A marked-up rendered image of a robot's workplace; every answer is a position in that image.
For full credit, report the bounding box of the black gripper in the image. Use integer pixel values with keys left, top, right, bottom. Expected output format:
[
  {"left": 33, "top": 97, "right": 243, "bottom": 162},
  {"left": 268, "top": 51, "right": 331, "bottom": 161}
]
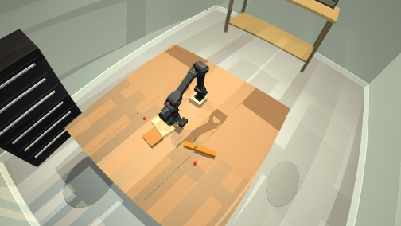
[{"left": 161, "top": 106, "right": 188, "bottom": 127}]

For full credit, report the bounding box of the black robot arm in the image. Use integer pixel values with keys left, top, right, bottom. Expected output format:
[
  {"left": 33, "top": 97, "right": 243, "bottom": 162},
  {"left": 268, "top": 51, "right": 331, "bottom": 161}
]
[{"left": 158, "top": 61, "right": 209, "bottom": 126}]

